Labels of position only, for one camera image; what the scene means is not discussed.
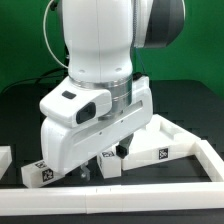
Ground white cable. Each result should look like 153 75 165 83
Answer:
42 0 71 69

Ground black cables on table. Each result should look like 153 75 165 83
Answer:
0 67 71 96

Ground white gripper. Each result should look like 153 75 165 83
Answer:
41 76 153 181

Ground white square table top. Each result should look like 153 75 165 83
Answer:
122 114 200 170

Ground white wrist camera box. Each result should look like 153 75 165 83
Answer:
40 77 112 128

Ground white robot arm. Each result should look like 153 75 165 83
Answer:
40 0 185 175

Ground white block at left edge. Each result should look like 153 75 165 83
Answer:
0 146 12 179

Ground white U-shaped obstacle fence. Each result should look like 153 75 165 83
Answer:
0 140 224 216

